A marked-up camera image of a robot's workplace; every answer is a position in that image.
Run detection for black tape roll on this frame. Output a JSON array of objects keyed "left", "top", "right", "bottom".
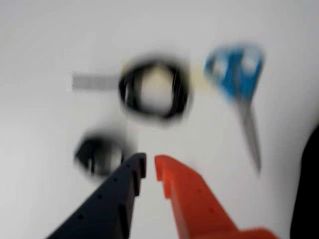
[{"left": 121, "top": 62, "right": 218, "bottom": 96}]

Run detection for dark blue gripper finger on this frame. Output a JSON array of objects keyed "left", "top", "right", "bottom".
[{"left": 46, "top": 152, "right": 148, "bottom": 239}]

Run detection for black fabric bag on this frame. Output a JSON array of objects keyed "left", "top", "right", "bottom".
[{"left": 289, "top": 124, "right": 319, "bottom": 239}]

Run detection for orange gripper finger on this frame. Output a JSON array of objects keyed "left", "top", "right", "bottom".
[{"left": 154, "top": 154, "right": 280, "bottom": 239}]

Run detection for blue handled scissors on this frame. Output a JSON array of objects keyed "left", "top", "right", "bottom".
[{"left": 203, "top": 42, "right": 266, "bottom": 175}]

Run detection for black ring clamp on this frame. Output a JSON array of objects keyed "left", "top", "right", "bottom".
[{"left": 74, "top": 128, "right": 137, "bottom": 179}]

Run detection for coiled black USB cable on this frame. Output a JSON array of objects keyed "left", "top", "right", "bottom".
[{"left": 71, "top": 53, "right": 193, "bottom": 125}]

